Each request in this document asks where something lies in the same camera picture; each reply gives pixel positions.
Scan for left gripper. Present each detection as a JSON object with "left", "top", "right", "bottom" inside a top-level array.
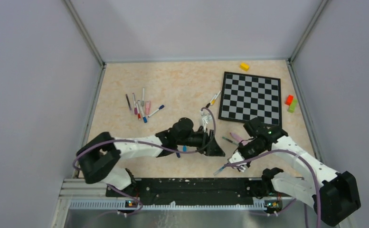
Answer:
[{"left": 177, "top": 127, "right": 225, "bottom": 157}]

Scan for green gel pen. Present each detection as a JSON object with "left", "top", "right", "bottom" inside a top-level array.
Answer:
[{"left": 222, "top": 136, "right": 239, "bottom": 146}]

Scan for pink highlighter pen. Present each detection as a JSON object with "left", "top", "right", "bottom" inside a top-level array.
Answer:
[{"left": 230, "top": 133, "right": 247, "bottom": 145}]

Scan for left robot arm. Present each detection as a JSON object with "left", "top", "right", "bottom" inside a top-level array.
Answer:
[{"left": 74, "top": 117, "right": 226, "bottom": 196}]

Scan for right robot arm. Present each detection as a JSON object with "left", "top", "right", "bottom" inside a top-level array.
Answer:
[{"left": 226, "top": 118, "right": 361, "bottom": 227}]

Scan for black white chessboard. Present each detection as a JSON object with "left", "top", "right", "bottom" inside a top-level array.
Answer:
[{"left": 218, "top": 72, "right": 283, "bottom": 126}]

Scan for white marker blue cap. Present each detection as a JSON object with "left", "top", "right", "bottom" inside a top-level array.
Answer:
[{"left": 137, "top": 100, "right": 148, "bottom": 123}]

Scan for green curved block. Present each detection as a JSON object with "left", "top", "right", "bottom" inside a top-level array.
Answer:
[{"left": 287, "top": 99, "right": 298, "bottom": 113}]

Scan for yellow block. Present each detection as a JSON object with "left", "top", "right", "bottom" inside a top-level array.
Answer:
[{"left": 239, "top": 63, "right": 250, "bottom": 71}]

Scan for red block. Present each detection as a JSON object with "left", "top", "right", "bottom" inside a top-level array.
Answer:
[{"left": 285, "top": 95, "right": 294, "bottom": 105}]

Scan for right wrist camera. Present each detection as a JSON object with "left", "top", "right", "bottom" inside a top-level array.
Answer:
[{"left": 228, "top": 152, "right": 248, "bottom": 172}]

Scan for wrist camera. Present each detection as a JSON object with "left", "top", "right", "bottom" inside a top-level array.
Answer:
[
  {"left": 199, "top": 114, "right": 213, "bottom": 129},
  {"left": 228, "top": 152, "right": 248, "bottom": 172}
]

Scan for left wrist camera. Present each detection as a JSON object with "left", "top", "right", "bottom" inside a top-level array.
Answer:
[{"left": 199, "top": 114, "right": 213, "bottom": 129}]

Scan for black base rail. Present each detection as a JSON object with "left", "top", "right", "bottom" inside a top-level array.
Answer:
[{"left": 123, "top": 178, "right": 285, "bottom": 206}]

